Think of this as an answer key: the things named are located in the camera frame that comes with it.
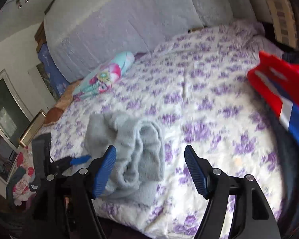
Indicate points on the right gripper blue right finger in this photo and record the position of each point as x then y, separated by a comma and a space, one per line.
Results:
199, 170

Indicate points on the red blue white garment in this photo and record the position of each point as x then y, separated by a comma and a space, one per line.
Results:
277, 81

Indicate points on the dark navy garment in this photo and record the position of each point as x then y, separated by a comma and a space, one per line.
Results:
288, 158

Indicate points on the folded colourful floral blanket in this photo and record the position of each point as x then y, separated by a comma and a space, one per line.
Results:
104, 76

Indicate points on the purple floral bedspread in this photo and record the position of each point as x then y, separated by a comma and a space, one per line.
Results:
195, 86

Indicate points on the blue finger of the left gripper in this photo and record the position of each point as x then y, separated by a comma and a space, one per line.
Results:
80, 160

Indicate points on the ceiling spot lamp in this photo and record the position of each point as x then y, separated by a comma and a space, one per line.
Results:
19, 3

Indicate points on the grey fleece pants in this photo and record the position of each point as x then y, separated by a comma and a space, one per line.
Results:
140, 162

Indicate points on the orange brown pillow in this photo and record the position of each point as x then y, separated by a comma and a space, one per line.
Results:
55, 113

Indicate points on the brown checked curtain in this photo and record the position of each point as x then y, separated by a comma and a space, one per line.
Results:
285, 20

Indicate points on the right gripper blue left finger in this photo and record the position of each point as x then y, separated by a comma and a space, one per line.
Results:
101, 169

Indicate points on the white lace headboard cover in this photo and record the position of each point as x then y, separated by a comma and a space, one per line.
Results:
84, 33

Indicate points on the dark window with white frame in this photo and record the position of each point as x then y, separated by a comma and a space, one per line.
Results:
14, 118

